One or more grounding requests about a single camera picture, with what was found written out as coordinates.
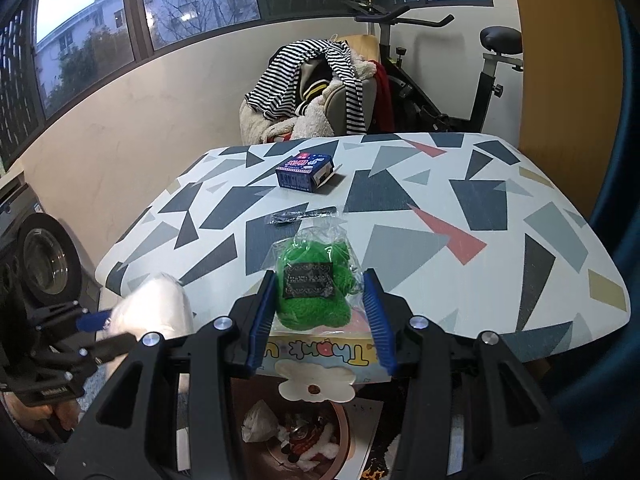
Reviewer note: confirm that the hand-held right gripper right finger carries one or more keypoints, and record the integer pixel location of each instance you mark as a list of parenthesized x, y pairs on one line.
[(380, 320)]

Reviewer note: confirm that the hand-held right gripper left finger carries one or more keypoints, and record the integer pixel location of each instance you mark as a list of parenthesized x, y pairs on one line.
[(262, 320)]

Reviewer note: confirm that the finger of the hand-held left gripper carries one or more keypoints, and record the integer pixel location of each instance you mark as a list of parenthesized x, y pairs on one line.
[(115, 345), (95, 320)]

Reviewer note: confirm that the green yarn packet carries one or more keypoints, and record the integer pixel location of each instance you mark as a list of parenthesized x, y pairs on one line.
[(300, 310)]

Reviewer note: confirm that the translucent white bag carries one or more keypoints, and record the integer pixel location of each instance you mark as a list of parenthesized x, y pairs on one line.
[(155, 305)]

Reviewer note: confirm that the brown trash bin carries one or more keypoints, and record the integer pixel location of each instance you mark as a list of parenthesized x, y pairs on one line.
[(342, 440)]

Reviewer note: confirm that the person's left hand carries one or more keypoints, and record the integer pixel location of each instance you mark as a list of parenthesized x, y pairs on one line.
[(65, 412)]

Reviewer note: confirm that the pink printed box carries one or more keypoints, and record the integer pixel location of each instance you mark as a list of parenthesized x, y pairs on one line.
[(320, 355)]

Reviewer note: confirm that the white flower shaped card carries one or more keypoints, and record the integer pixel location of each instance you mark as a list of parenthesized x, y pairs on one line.
[(300, 385)]

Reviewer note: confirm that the washing machine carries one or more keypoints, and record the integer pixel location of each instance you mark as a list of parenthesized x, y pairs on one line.
[(45, 260)]

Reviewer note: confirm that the white paper sheet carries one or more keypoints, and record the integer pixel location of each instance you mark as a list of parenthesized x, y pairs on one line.
[(365, 425)]

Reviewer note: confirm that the black pen in wrapper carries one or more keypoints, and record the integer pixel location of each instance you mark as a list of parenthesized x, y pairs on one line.
[(300, 215)]

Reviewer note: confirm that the geometric patterned tablecloth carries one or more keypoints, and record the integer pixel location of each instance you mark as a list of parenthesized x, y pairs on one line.
[(450, 210)]

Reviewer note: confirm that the blue cardboard box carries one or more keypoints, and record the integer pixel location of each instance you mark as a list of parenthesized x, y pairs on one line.
[(300, 172)]

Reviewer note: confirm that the red scarf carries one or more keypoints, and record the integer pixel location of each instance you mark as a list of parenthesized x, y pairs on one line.
[(384, 95)]

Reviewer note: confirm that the black exercise bike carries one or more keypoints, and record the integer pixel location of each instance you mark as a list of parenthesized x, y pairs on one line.
[(487, 85)]

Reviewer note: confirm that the dark blue cloth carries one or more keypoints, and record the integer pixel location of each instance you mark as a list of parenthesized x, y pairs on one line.
[(620, 210)]

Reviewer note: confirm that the wooden door panel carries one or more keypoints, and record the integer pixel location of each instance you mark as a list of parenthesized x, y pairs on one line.
[(565, 85)]

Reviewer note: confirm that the window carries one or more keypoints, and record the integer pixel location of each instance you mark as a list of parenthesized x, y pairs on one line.
[(200, 5)]

